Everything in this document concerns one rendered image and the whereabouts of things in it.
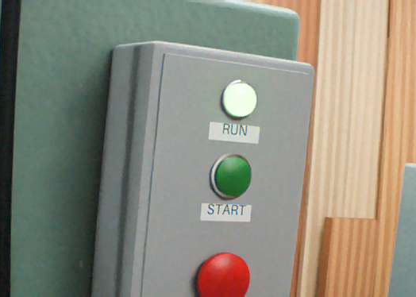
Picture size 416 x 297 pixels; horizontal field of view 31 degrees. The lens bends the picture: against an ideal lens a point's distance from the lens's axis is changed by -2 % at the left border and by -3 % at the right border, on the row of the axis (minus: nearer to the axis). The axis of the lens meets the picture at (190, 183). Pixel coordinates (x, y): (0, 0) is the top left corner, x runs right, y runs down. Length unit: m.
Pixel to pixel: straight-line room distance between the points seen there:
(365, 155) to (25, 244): 1.80
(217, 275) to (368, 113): 1.80
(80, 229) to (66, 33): 0.11
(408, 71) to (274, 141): 1.83
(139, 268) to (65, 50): 0.13
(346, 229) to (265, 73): 1.63
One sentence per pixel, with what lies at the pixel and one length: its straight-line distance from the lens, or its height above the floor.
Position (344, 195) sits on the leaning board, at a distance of 2.10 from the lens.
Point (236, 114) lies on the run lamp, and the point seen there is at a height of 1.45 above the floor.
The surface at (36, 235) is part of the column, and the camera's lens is 0.44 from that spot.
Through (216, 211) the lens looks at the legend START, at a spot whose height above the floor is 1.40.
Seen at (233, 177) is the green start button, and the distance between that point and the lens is 0.40.
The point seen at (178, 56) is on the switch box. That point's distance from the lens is 0.39.
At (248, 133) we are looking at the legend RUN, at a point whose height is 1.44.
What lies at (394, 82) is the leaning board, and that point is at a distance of 2.20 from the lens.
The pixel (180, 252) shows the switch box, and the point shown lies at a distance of 0.40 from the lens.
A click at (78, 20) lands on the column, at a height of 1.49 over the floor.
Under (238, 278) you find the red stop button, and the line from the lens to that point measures 0.41.
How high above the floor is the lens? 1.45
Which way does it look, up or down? 5 degrees down
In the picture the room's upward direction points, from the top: 6 degrees clockwise
